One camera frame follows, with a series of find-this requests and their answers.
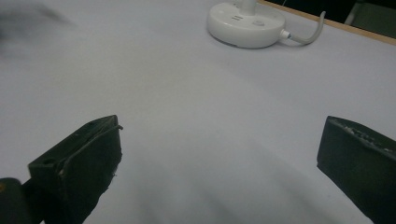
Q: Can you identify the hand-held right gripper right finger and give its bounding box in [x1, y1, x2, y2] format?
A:
[317, 115, 396, 224]

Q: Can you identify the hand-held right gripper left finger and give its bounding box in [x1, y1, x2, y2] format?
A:
[27, 114, 124, 224]

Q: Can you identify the grey chair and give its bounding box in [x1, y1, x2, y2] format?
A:
[344, 2, 396, 39]

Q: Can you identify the white lamp cable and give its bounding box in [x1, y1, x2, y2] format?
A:
[279, 10, 327, 45]

